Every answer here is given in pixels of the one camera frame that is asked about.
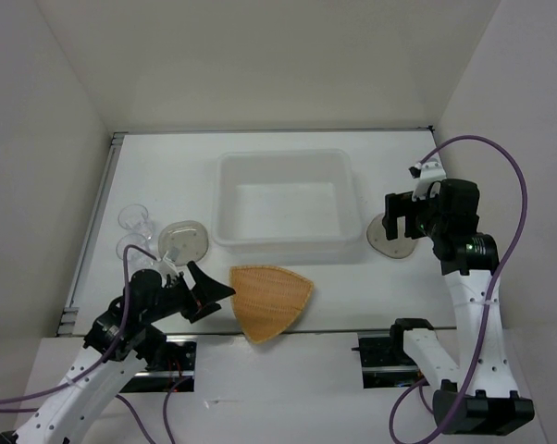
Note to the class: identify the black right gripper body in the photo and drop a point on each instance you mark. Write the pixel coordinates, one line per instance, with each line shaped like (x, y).
(436, 219)

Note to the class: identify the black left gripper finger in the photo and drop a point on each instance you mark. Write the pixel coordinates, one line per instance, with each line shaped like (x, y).
(206, 288)
(194, 310)

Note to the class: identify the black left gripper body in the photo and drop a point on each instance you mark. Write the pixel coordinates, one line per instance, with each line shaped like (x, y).
(177, 297)

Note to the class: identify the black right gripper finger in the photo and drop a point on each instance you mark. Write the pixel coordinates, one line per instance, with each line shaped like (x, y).
(414, 229)
(399, 205)

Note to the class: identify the clear glass plate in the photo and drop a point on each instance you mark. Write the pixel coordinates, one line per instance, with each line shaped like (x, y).
(398, 249)
(190, 237)

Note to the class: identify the woven bamboo basket tray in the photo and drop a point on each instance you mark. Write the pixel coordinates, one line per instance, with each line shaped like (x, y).
(267, 300)

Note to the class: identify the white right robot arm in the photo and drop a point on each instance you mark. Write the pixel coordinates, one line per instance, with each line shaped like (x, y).
(476, 395)

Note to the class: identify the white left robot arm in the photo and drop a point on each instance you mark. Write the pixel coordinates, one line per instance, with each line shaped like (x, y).
(122, 342)

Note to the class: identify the translucent plastic bin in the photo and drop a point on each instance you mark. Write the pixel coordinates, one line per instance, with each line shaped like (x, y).
(286, 205)

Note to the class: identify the clear plastic cup front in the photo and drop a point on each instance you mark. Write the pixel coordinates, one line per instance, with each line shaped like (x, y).
(135, 248)

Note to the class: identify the clear plastic cup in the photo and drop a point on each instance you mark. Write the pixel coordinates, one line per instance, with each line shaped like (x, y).
(135, 248)
(135, 218)

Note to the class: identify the clear plastic cup rear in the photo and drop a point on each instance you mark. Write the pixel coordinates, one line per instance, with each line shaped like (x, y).
(135, 218)

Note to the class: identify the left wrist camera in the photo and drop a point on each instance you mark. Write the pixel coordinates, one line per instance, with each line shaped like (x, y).
(167, 262)

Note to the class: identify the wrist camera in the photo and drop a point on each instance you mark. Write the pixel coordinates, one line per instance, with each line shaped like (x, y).
(167, 262)
(426, 176)

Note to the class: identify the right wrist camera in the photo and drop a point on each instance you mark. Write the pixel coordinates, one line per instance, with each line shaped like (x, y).
(426, 176)

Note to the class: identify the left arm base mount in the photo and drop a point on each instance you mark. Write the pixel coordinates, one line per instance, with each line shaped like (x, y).
(172, 371)

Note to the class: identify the aluminium table frame rail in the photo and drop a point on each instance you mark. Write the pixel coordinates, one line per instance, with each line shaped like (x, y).
(71, 308)

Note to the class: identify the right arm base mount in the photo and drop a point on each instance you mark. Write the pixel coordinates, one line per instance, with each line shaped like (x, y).
(383, 366)

